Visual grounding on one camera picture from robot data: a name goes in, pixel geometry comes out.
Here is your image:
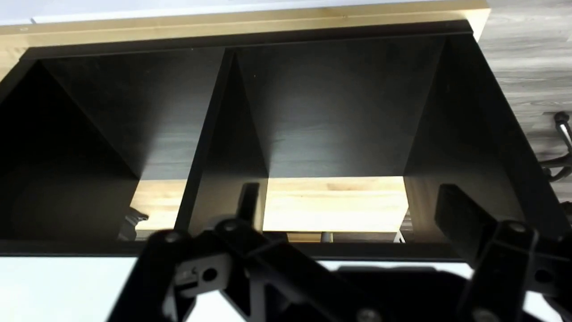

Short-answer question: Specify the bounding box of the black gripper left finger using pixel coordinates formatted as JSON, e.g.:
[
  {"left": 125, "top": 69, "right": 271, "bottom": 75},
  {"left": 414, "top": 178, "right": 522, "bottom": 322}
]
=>
[{"left": 105, "top": 180, "right": 386, "bottom": 322}]

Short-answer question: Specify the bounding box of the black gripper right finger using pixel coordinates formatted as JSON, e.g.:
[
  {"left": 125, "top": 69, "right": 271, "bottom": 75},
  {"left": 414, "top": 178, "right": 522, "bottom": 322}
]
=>
[{"left": 434, "top": 182, "right": 572, "bottom": 322}]

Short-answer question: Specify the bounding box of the white cabinet door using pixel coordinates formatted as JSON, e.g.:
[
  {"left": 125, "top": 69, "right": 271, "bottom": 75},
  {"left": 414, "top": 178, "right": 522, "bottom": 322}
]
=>
[{"left": 0, "top": 254, "right": 146, "bottom": 322}]

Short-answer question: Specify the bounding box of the black cube shelf cabinet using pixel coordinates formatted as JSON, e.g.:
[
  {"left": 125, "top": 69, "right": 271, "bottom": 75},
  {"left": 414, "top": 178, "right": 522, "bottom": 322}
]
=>
[{"left": 0, "top": 19, "right": 572, "bottom": 264}]

